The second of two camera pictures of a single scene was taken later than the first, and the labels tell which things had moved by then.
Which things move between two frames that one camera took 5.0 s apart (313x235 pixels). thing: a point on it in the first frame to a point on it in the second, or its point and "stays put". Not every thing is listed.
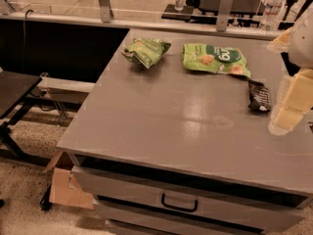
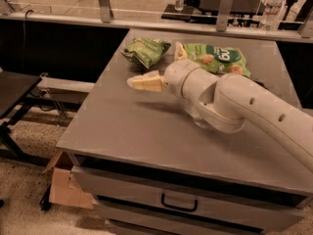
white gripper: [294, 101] to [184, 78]
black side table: [15, 89] stays put
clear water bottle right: [272, 11] stays put
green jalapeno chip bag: [147, 52] stays put
